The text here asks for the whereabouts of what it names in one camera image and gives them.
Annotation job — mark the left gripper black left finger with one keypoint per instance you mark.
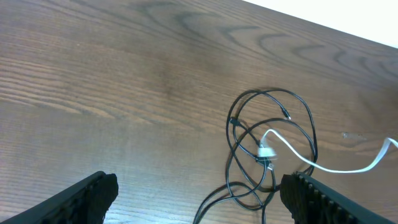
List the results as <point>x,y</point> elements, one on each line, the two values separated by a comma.
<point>85,202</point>

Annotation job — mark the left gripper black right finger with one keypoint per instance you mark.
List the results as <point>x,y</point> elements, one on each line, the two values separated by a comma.
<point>311,202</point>

